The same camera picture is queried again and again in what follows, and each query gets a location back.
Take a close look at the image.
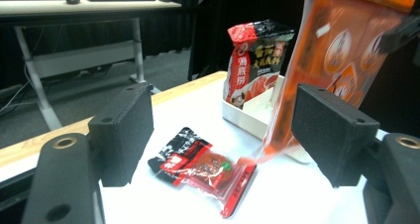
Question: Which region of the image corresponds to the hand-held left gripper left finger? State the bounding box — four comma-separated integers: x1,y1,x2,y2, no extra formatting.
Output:
88,82,155,188

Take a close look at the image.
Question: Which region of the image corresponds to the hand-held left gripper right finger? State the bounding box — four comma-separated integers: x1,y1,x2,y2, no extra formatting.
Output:
291,83,380,188

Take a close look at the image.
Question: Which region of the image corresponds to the large orange soup base packet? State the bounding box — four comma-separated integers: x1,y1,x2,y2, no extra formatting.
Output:
262,0,420,165

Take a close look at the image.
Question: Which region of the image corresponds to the small black red sauce packet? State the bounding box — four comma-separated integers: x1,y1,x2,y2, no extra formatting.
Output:
147,127,258,219

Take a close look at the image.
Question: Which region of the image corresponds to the white plastic storage bin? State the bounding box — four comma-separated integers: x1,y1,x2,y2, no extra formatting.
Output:
221,74,312,165

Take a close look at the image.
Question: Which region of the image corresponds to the red black soup base bag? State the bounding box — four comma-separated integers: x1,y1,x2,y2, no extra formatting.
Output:
222,19,296,110

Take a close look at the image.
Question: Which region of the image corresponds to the white frame desk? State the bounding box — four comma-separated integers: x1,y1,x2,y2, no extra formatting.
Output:
0,0,182,132

